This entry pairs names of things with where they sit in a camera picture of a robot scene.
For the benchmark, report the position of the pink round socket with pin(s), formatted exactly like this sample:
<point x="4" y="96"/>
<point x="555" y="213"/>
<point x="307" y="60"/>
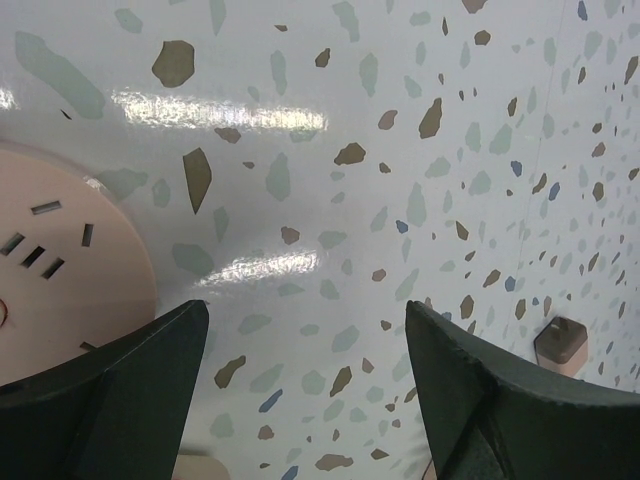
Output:
<point x="75" y="274"/>

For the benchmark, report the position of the pink small plug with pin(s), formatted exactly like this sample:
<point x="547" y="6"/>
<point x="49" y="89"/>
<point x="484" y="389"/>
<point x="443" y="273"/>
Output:
<point x="562" y="346"/>

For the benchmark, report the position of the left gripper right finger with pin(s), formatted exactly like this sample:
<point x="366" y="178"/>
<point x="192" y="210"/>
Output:
<point x="489" y="414"/>

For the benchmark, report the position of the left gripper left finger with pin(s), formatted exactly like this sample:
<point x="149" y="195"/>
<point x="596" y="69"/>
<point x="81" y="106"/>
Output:
<point x="115" y="412"/>

